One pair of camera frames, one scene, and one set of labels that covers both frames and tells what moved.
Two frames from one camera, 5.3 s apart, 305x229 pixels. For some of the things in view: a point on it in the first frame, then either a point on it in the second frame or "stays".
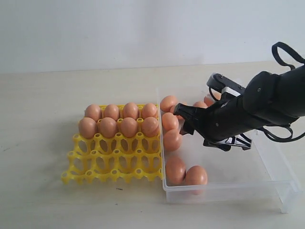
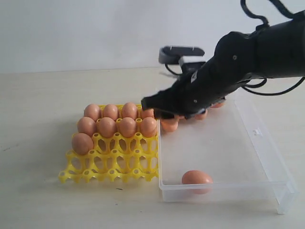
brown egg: x=111 y=110 stays
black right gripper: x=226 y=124 to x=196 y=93
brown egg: x=149 y=110 stays
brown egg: x=175 y=171 to x=82 y=143
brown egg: x=149 y=126 stays
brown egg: x=107 y=127 stays
